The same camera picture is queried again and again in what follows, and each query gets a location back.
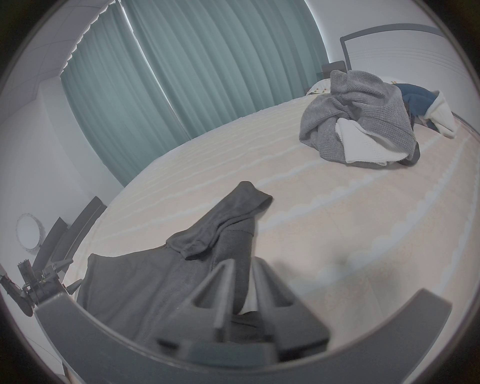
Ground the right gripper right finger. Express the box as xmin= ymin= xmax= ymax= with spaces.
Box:
xmin=252 ymin=257 xmax=331 ymax=356

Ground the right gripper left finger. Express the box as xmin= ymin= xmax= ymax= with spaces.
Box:
xmin=157 ymin=259 xmax=237 ymax=349

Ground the black T-shirt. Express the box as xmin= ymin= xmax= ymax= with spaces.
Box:
xmin=76 ymin=181 xmax=274 ymax=344

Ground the bed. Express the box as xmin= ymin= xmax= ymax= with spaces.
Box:
xmin=64 ymin=23 xmax=480 ymax=376

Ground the pile of clothes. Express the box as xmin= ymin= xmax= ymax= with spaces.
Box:
xmin=299 ymin=69 xmax=459 ymax=167

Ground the black dressing table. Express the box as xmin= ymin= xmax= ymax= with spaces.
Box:
xmin=33 ymin=217 xmax=72 ymax=269

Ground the round mirror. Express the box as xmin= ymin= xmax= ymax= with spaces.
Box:
xmin=16 ymin=214 xmax=45 ymax=251

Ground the black chest of drawers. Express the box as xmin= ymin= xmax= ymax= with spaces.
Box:
xmin=56 ymin=196 xmax=108 ymax=280

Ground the blue-green curtain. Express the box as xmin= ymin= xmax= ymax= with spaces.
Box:
xmin=60 ymin=4 xmax=190 ymax=187
xmin=122 ymin=0 xmax=331 ymax=141

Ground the grey bedside table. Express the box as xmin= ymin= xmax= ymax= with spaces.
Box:
xmin=322 ymin=60 xmax=347 ymax=79

